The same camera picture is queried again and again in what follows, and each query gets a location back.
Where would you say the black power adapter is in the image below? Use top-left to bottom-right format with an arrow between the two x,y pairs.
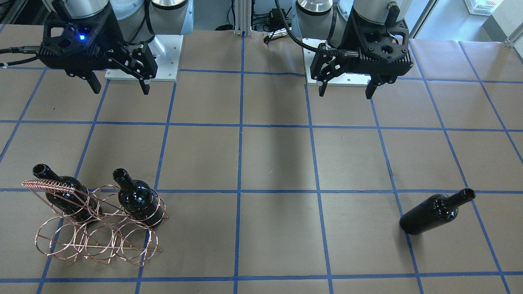
268,8 -> 286,31

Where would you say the dark glass wine bottle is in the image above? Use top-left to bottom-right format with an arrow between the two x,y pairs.
399,188 -> 476,236

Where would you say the white plastic basket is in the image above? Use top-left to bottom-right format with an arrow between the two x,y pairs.
464,0 -> 503,16

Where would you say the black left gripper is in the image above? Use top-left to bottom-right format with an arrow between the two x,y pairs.
311,14 -> 413,99

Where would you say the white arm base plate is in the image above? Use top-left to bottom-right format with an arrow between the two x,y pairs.
105,34 -> 184,81
302,39 -> 372,87

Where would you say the copper wire wine rack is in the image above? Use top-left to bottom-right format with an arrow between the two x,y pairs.
22,179 -> 163,267

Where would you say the dark wine bottle in rack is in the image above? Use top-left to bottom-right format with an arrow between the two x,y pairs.
32,163 -> 103,224

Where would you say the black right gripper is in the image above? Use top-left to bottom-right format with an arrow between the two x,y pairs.
38,5 -> 158,95

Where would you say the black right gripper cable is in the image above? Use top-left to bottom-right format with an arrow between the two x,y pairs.
274,0 -> 360,58

